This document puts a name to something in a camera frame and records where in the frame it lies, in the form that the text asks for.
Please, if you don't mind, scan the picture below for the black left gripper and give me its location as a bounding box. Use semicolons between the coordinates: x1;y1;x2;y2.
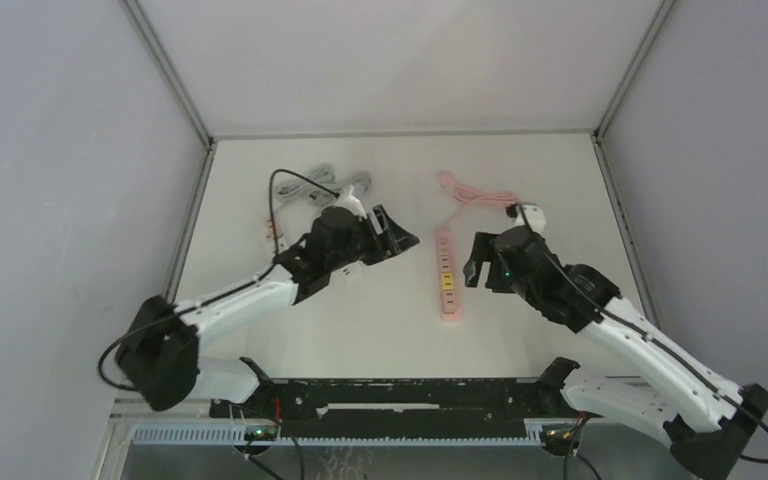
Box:
326;205;417;272

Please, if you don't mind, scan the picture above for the yellow charger plug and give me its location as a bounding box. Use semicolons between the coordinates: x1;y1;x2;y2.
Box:
440;273;456;292

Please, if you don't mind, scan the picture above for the pink charger plug with prongs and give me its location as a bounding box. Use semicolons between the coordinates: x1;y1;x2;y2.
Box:
436;236;452;258

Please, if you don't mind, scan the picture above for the pink power strip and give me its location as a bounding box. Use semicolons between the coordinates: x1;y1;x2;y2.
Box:
434;228;462;322

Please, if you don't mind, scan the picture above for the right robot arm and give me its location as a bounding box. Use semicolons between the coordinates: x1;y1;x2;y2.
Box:
463;225;768;479

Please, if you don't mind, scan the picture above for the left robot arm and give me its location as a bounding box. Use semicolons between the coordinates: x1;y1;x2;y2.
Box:
97;205;420;417

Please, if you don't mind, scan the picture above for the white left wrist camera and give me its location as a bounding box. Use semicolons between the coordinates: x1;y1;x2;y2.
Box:
334;184;367;219

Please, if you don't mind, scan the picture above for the grey power strip cable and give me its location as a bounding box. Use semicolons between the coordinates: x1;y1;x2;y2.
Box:
267;165;336;223

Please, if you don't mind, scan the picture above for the pink power strip cable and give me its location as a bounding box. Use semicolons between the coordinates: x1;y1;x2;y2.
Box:
436;170;521;233

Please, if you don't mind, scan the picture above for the black left camera cable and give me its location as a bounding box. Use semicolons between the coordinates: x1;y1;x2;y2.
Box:
267;168;342;256

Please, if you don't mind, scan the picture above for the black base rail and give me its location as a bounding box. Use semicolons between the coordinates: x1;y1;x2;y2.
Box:
209;378;578;441

